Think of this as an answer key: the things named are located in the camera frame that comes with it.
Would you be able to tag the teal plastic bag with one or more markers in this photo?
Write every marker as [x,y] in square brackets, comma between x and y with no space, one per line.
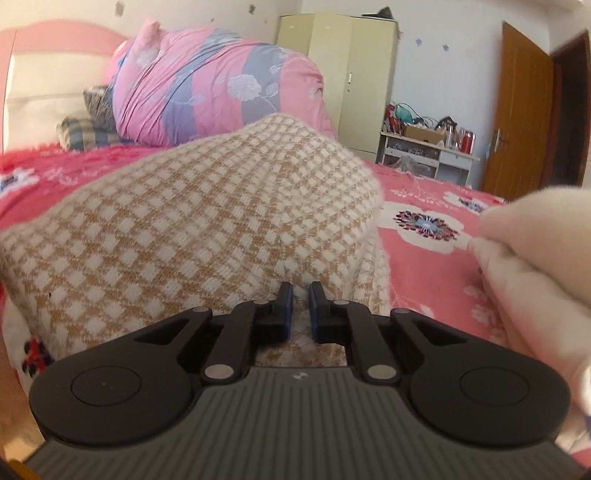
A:
[404,114]

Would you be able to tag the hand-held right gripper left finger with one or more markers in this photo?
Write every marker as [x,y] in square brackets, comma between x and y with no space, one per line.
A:
[289,310]

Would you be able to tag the cream wardrobe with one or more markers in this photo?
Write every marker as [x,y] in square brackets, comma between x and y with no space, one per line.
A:
[332,69]

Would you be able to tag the white desk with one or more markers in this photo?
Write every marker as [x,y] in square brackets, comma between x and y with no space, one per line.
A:
[455,159]

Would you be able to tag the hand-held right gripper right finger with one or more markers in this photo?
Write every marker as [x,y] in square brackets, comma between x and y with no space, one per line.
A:
[314,310]

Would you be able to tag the pink floral fleece blanket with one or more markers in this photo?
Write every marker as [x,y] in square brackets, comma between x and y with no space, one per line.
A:
[429,277]

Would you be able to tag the cardboard box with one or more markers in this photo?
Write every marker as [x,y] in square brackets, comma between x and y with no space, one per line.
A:
[425,135]

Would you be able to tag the grey patterned pillow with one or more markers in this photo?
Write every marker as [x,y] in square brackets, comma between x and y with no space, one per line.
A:
[100,108]

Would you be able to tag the clear plastic bag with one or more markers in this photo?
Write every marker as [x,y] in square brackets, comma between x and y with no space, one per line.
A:
[415,167]

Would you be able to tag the black red bag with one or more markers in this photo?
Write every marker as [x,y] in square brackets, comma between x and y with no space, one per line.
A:
[447,123]

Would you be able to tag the beige houndstooth knit cardigan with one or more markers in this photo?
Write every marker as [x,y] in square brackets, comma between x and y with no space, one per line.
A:
[184,221]

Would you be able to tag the brown wooden door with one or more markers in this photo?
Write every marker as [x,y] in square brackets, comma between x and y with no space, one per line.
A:
[517,115]

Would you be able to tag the pink headboard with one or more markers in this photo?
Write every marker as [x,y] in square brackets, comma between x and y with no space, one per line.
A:
[46,37]

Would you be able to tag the red bottle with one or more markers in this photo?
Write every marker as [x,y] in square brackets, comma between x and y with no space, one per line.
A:
[468,142]

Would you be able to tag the pink grey floral quilt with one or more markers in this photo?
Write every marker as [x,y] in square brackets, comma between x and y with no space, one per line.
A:
[207,83]

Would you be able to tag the blue plaid pillow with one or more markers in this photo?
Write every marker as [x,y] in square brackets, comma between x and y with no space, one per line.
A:
[83,136]

